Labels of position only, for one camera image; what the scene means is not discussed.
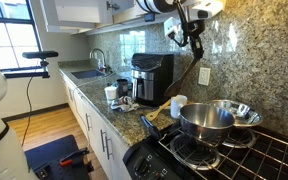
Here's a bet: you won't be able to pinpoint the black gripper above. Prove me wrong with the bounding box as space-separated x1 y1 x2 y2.
183 19 206 63

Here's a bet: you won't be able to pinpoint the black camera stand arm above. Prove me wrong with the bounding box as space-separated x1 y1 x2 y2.
3 58 52 80

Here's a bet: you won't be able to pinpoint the black stereo camera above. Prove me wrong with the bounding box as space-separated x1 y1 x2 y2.
21 50 60 60

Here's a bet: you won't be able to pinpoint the white lower cabinets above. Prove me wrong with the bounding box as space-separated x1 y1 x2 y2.
60 73 132 180

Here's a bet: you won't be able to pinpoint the metal wire stove grate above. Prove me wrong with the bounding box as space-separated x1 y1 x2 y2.
157 125 288 180

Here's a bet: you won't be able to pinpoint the black framed window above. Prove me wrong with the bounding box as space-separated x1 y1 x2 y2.
0 0 44 73

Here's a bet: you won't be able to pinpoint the kitchen sink basin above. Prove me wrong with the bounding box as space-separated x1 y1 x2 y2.
70 68 107 80

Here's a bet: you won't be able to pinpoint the black camera cable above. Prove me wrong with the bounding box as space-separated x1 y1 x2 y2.
20 76 35 148

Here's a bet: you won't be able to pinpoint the white paper cup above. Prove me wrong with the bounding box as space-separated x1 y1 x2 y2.
104 85 118 102

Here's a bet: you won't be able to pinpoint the shallow silver bowl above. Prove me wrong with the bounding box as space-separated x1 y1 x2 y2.
206 99 264 129

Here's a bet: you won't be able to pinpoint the black kitchen stove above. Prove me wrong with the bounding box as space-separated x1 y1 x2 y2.
122 123 288 180

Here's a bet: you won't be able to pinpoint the white ceramic mug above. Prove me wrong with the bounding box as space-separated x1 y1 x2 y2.
169 94 189 120

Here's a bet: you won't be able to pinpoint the black patterned mug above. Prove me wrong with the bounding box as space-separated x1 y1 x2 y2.
115 78 130 99

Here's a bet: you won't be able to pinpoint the black perforated robot cart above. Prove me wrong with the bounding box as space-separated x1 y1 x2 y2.
23 134 95 180

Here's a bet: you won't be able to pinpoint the white wall outlet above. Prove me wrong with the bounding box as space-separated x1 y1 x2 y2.
197 67 212 87

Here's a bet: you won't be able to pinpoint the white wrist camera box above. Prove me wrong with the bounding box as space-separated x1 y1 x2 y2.
163 16 182 38

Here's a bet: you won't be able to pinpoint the black steel air fryer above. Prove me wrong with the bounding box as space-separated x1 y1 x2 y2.
130 52 175 108

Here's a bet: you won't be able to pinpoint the chrome sink faucet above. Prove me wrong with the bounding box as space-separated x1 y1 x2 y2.
89 48 113 73

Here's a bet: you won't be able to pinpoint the orange handled clamp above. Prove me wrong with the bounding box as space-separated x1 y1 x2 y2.
59 148 90 168

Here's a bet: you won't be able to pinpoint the white upper cabinet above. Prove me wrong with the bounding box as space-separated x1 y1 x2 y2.
39 0 136 35

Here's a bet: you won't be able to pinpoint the deep stainless steel bowl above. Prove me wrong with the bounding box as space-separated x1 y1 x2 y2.
178 103 236 146

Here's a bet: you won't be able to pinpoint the patterned kitchen cloth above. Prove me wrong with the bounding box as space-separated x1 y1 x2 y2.
110 95 141 113

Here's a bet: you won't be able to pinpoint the light wooden spatula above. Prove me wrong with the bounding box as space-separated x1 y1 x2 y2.
145 99 172 122

